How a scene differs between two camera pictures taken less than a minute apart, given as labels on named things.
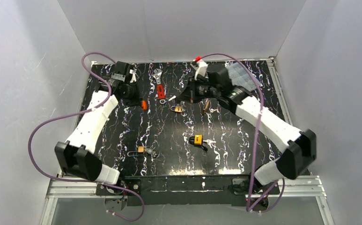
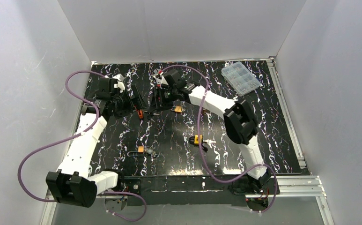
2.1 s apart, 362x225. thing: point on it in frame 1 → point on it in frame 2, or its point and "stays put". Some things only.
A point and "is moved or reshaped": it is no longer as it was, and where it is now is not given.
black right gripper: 194,91 → 157,101
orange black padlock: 144,105 is moved or reshaped
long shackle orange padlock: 140,149 stays put
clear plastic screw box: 240,77 stays put
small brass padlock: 177,108 stays put
